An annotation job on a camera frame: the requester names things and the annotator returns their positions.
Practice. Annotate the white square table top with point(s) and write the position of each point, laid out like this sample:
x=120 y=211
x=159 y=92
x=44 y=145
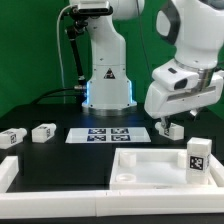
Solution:
x=136 y=168

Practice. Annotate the white obstacle bar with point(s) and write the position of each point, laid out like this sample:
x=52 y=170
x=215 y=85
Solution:
x=217 y=171
x=8 y=171
x=110 y=203

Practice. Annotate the camera on robot top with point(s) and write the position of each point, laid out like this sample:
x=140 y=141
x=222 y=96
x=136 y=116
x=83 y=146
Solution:
x=91 y=7

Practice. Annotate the white sheet with fiducial markers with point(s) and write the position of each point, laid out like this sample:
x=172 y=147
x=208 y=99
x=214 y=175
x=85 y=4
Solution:
x=108 y=135

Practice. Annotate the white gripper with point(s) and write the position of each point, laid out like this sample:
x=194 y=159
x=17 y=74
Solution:
x=160 y=102

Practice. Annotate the white front obstacle bar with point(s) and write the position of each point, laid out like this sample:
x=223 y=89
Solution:
x=110 y=203

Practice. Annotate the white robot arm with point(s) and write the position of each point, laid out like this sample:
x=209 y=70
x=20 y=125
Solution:
x=186 y=82

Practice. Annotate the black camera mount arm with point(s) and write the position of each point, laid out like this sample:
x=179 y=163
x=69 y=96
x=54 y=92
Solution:
x=73 y=32

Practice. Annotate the white right obstacle bar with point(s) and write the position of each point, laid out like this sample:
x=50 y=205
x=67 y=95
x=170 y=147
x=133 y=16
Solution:
x=217 y=171

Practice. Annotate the white left obstacle bar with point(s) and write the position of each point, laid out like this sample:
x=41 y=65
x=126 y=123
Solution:
x=8 y=171

